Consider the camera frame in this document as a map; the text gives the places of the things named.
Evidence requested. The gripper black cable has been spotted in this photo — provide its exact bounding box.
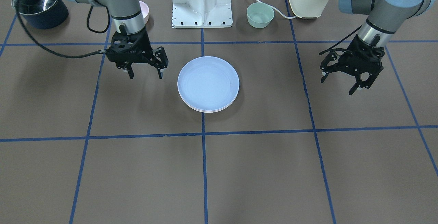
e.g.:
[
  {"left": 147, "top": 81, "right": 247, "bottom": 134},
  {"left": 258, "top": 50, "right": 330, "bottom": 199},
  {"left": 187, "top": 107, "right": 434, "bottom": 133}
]
[{"left": 15, "top": 0, "right": 112, "bottom": 59}]

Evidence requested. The white camera pole base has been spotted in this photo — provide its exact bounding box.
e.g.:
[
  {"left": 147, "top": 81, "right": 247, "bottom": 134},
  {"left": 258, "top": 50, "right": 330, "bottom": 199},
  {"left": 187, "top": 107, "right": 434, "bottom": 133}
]
[{"left": 171, "top": 0, "right": 233, "bottom": 28}]

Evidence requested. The pink bowl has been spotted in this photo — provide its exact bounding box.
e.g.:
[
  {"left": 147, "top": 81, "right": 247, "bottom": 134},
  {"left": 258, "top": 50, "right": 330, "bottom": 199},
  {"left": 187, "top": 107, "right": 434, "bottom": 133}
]
[{"left": 138, "top": 1, "right": 149, "bottom": 23}]

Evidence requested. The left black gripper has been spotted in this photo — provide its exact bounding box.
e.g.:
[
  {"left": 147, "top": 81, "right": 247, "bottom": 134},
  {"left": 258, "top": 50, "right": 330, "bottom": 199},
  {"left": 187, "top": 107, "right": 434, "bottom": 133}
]
[{"left": 320, "top": 35, "right": 384, "bottom": 96}]

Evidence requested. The light blue plate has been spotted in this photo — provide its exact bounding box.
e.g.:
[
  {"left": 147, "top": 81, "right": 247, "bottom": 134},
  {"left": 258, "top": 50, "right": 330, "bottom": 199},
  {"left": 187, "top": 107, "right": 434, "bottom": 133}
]
[{"left": 177, "top": 57, "right": 240, "bottom": 102}]

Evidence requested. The green bowl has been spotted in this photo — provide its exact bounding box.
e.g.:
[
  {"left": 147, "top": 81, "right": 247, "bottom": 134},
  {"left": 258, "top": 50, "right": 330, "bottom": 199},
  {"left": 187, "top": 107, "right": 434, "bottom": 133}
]
[{"left": 246, "top": 2, "right": 275, "bottom": 29}]

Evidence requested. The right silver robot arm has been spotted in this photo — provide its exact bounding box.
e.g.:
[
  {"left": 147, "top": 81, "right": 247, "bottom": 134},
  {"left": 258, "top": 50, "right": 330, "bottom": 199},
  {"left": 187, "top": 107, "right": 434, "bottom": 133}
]
[{"left": 70, "top": 0, "right": 168, "bottom": 79}]

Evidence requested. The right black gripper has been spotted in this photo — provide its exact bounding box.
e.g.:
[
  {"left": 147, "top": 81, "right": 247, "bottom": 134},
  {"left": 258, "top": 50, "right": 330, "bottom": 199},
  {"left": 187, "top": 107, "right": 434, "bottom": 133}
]
[{"left": 105, "top": 26, "right": 169, "bottom": 79}]

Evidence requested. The dark blue pot with lid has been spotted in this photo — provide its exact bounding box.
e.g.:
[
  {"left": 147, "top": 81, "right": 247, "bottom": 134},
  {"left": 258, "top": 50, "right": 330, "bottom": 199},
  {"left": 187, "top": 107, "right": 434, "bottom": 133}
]
[{"left": 11, "top": 0, "right": 69, "bottom": 29}]

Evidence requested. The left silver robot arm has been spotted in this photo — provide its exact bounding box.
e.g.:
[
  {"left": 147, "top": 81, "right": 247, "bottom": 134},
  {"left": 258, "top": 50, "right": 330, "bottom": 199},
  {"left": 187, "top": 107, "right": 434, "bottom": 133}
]
[{"left": 320, "top": 0, "right": 436, "bottom": 95}]

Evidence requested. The pink plate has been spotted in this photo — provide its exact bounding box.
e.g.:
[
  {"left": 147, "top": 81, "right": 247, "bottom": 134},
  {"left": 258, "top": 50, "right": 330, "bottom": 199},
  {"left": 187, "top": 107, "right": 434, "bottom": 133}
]
[{"left": 182, "top": 98, "right": 236, "bottom": 113}]

